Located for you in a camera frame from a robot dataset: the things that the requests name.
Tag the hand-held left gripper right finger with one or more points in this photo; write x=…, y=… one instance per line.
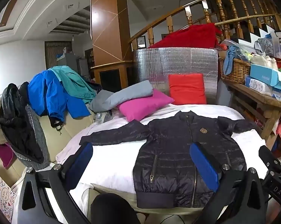
x=204, y=165

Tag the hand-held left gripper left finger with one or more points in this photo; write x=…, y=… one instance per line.
x=80, y=163

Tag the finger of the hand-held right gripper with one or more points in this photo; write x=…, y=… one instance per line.
x=268, y=156

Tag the black puffer jacket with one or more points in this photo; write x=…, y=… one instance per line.
x=173, y=144

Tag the beige sofa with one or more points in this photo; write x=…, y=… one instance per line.
x=59, y=142

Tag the white pink blanket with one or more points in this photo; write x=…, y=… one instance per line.
x=112, y=168

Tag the grey knit cloth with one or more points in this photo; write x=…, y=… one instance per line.
x=38, y=135

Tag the clear plastic bag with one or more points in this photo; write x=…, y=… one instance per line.
x=103, y=117

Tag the wooden bench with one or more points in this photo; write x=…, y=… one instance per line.
x=266, y=102

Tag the small white tissue pack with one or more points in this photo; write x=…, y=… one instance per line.
x=280, y=96

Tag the large white tissue pack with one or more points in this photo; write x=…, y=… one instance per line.
x=259, y=86

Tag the magenta cloth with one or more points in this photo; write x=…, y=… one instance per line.
x=5, y=155

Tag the shiny black jacket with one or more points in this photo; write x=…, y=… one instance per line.
x=14, y=126

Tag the blue jacket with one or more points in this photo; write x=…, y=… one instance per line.
x=47, y=93

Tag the red pillow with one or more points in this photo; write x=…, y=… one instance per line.
x=187, y=88

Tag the teal jacket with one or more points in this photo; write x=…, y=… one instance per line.
x=73, y=81

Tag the grey folded cloth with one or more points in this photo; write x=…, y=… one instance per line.
x=126, y=95

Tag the blue cardboard box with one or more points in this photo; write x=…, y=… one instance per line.
x=264, y=73

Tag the floral printed cloth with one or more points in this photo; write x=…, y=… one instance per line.
x=0, y=191

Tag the pink pillow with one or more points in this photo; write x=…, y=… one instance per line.
x=142, y=107

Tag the wicker basket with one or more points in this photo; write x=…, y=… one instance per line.
x=236, y=71

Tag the white refrigerator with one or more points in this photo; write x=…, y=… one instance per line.
x=82, y=67

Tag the grey refrigerator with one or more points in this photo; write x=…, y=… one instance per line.
x=67, y=63

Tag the light blue cloth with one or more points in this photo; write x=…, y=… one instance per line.
x=229, y=63

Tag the silver foil insulation mat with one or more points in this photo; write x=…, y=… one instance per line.
x=177, y=60

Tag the grey plastic bag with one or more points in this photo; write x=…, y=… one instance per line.
x=264, y=46

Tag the brown lattice door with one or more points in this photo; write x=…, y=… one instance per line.
x=52, y=53

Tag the red blanket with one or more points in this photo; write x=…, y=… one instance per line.
x=191, y=37

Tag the wooden column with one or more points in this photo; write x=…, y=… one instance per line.
x=105, y=28

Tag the wooden stair railing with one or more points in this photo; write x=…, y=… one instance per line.
x=154, y=24

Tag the picture frame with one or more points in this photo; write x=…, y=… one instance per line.
x=141, y=42

